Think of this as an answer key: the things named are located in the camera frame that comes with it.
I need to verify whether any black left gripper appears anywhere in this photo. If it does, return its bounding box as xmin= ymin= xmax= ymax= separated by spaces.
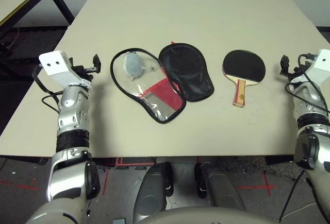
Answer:
xmin=68 ymin=53 xmax=102 ymax=81

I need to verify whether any white floor cable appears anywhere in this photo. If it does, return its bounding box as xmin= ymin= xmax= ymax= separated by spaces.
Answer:
xmin=283 ymin=201 xmax=318 ymax=217

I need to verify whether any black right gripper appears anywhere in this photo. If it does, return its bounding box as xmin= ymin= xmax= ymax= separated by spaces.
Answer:
xmin=280 ymin=55 xmax=301 ymax=82

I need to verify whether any grey left robot leg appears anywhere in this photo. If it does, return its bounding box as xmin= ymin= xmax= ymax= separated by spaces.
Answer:
xmin=134 ymin=161 xmax=174 ymax=222

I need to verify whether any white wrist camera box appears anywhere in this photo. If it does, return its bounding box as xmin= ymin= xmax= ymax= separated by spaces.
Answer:
xmin=38 ymin=50 xmax=92 ymax=90
xmin=290 ymin=49 xmax=330 ymax=91

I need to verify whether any black table base bar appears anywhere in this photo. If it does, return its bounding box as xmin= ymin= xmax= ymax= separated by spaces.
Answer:
xmin=265 ymin=154 xmax=296 ymax=165
xmin=0 ymin=154 xmax=49 ymax=165

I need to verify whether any grey robot leg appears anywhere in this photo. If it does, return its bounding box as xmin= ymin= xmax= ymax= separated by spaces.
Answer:
xmin=134 ymin=161 xmax=174 ymax=222
xmin=194 ymin=162 xmax=247 ymax=212

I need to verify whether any black red paddle case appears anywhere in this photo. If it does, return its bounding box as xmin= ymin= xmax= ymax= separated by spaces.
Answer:
xmin=110 ymin=42 xmax=215 ymax=125

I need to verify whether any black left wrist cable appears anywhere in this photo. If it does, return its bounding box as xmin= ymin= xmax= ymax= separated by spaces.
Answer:
xmin=32 ymin=65 xmax=61 ymax=113

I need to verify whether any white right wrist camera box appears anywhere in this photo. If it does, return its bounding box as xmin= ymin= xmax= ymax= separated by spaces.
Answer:
xmin=290 ymin=49 xmax=330 ymax=91

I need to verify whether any black rubber ping-pong paddle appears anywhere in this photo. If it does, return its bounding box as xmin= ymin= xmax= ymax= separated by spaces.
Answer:
xmin=222 ymin=49 xmax=266 ymax=108

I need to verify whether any grey robot torso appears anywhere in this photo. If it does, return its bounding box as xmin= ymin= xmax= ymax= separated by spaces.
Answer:
xmin=139 ymin=206 xmax=279 ymax=224

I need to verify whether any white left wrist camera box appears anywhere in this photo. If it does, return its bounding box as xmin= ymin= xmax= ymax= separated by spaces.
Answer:
xmin=38 ymin=50 xmax=92 ymax=90

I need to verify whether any grey right robot leg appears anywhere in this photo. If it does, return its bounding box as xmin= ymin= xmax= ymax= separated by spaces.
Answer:
xmin=194 ymin=162 xmax=247 ymax=212

